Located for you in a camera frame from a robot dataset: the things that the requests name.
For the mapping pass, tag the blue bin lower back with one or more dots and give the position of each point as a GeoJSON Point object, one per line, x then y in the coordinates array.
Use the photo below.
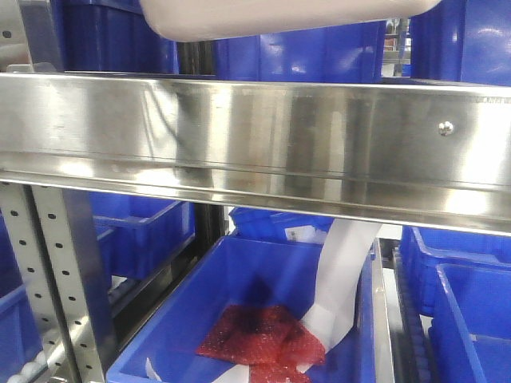
{"type": "Point", "coordinates": [280, 227]}

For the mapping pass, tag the blue bin with red bags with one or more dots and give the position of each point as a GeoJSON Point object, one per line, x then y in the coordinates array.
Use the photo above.
{"type": "Point", "coordinates": [351, 360]}

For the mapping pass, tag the blue bin lower left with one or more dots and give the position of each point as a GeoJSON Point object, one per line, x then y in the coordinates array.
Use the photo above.
{"type": "Point", "coordinates": [147, 231]}

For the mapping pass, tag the blue bin upper middle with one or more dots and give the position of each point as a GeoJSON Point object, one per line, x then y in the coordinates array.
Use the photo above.
{"type": "Point", "coordinates": [337, 54]}

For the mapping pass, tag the blue bin lower far right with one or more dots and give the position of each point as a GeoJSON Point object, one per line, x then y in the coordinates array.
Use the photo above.
{"type": "Point", "coordinates": [422, 249]}

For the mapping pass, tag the perforated steel shelf upright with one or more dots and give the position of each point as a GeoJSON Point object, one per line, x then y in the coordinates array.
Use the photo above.
{"type": "Point", "coordinates": [45, 132]}

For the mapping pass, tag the blue bin upper left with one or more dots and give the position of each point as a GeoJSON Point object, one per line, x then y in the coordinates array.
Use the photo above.
{"type": "Point", "coordinates": [111, 36]}

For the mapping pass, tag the blue bin upper right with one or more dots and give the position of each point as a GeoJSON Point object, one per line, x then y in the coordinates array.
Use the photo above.
{"type": "Point", "coordinates": [465, 41]}

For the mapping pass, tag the blue bin far left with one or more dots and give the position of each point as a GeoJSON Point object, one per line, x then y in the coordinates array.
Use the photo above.
{"type": "Point", "coordinates": [20, 340]}

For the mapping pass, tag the white paper strip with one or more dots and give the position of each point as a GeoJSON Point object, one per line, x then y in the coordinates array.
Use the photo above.
{"type": "Point", "coordinates": [317, 283]}

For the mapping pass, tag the red bubble wrap bag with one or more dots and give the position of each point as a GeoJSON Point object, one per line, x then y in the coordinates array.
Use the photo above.
{"type": "Point", "coordinates": [269, 340]}

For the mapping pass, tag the stainless steel shelf rail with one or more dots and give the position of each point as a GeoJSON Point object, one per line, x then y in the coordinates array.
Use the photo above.
{"type": "Point", "coordinates": [368, 152]}

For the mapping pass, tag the shelf rail bolt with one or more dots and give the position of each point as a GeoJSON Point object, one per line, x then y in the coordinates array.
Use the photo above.
{"type": "Point", "coordinates": [446, 128]}

